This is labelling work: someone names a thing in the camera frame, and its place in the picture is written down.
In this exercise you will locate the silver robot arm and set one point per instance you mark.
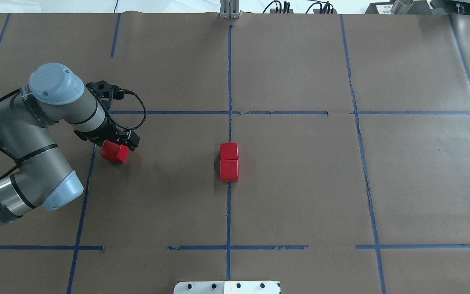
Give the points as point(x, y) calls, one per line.
point(41, 175)

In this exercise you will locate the metal cup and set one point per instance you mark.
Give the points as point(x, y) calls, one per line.
point(401, 7)

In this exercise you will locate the aluminium frame post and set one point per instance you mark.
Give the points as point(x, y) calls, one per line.
point(229, 9)

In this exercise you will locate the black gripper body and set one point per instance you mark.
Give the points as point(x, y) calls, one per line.
point(103, 134)

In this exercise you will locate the white camera mast pillar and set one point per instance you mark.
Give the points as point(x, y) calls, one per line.
point(227, 287)

